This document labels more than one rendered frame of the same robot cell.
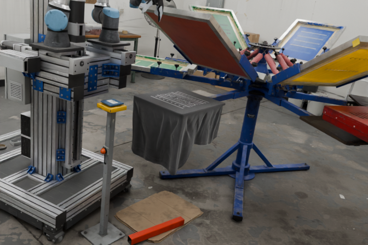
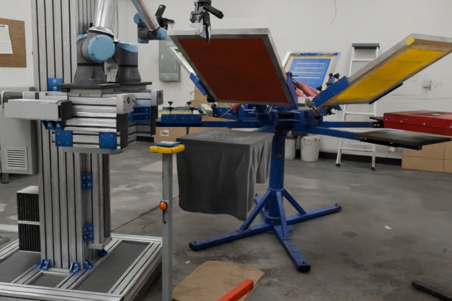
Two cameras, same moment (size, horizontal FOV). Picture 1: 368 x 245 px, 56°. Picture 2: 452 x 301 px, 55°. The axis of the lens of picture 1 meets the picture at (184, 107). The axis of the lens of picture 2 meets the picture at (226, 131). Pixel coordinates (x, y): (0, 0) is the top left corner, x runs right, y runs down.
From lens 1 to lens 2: 0.81 m
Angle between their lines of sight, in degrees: 18
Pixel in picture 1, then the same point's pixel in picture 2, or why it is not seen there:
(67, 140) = (96, 210)
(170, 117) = (233, 152)
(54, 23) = (101, 51)
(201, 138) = (261, 175)
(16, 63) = (45, 110)
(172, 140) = (238, 179)
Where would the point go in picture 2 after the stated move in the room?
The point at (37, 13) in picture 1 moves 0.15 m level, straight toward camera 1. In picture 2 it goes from (45, 53) to (54, 53)
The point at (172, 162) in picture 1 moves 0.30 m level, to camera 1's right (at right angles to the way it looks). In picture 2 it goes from (243, 205) to (294, 201)
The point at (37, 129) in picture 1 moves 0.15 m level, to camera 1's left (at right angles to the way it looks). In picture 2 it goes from (50, 205) to (21, 207)
